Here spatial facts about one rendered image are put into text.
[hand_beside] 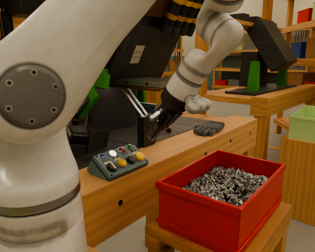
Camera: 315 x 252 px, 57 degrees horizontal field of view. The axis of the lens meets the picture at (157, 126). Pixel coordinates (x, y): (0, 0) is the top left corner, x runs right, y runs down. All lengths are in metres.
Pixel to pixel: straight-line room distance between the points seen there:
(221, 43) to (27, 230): 0.47
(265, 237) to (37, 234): 0.56
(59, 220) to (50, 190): 0.03
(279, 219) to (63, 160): 0.63
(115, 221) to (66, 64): 0.60
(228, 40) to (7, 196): 0.48
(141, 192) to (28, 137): 0.61
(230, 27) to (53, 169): 0.44
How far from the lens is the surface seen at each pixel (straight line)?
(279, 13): 10.21
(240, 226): 0.63
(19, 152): 0.34
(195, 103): 0.66
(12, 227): 0.32
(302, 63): 4.27
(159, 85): 0.92
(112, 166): 0.76
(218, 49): 0.62
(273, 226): 0.81
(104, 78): 1.00
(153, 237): 0.76
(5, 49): 0.26
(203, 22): 0.64
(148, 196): 0.88
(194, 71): 0.65
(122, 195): 0.79
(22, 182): 0.31
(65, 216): 0.32
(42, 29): 0.27
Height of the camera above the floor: 1.21
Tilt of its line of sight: 13 degrees down
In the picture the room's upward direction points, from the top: straight up
